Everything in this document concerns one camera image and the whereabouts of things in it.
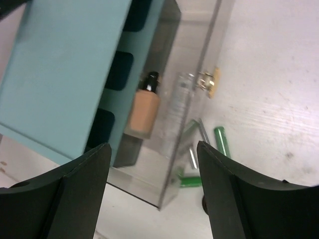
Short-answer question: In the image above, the teal makeup organizer box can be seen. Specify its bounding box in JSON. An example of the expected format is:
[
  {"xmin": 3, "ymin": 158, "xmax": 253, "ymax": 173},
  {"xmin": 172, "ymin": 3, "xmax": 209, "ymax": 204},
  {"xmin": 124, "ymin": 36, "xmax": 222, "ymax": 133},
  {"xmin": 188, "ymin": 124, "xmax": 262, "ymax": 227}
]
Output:
[{"xmin": 0, "ymin": 0, "xmax": 181, "ymax": 167}]

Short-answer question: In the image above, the green tube upper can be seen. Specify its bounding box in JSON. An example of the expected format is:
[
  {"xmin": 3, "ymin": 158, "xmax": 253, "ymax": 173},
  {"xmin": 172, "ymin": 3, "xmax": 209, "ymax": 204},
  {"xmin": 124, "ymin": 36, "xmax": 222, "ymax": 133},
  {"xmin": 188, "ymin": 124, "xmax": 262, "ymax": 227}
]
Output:
[{"xmin": 213, "ymin": 126, "xmax": 231, "ymax": 158}]

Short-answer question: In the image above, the beige foundation pump bottle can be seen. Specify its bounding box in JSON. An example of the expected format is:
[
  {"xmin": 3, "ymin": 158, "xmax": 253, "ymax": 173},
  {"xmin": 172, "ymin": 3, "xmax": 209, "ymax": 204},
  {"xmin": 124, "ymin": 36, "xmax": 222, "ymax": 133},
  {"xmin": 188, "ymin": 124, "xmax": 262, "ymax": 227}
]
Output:
[{"xmin": 124, "ymin": 71, "xmax": 160, "ymax": 139}]

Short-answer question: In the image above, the grey makeup pencil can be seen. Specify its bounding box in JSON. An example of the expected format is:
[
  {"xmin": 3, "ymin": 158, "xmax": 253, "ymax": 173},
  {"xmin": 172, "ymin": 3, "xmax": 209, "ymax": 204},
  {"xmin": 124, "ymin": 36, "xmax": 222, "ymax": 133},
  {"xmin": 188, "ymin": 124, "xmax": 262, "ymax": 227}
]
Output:
[{"xmin": 198, "ymin": 118, "xmax": 210, "ymax": 144}]

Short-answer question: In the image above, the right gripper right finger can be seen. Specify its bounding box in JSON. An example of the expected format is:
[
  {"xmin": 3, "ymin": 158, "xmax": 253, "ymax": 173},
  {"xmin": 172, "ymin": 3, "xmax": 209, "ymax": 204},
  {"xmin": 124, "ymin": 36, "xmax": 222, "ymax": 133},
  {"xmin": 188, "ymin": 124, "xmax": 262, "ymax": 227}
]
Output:
[{"xmin": 197, "ymin": 141, "xmax": 319, "ymax": 239}]

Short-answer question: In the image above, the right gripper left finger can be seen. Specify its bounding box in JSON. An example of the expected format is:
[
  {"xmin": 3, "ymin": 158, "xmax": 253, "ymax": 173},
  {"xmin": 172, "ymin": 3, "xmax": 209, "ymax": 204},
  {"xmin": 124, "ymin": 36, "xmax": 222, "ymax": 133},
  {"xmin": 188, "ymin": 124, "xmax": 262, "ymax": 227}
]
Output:
[{"xmin": 0, "ymin": 143, "xmax": 111, "ymax": 239}]

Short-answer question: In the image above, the clear acrylic drawer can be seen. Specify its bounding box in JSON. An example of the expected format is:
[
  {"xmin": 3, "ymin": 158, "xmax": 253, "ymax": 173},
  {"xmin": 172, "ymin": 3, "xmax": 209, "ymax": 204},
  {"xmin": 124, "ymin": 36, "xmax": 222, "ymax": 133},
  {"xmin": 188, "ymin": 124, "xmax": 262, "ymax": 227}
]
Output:
[{"xmin": 108, "ymin": 0, "xmax": 234, "ymax": 209}]

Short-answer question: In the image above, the green tube lower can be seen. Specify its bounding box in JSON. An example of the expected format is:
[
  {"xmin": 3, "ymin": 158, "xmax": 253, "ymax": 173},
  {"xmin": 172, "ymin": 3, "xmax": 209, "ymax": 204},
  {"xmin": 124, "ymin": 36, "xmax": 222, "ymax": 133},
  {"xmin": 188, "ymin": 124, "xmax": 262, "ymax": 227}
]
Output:
[{"xmin": 179, "ymin": 176, "xmax": 202, "ymax": 188}]

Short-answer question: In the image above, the green tube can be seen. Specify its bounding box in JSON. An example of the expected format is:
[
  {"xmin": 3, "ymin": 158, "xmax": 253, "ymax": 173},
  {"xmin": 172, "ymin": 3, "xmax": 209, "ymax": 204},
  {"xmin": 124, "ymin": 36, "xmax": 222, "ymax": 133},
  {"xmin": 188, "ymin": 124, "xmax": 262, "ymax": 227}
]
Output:
[
  {"xmin": 213, "ymin": 126, "xmax": 231, "ymax": 158},
  {"xmin": 179, "ymin": 176, "xmax": 202, "ymax": 188}
]

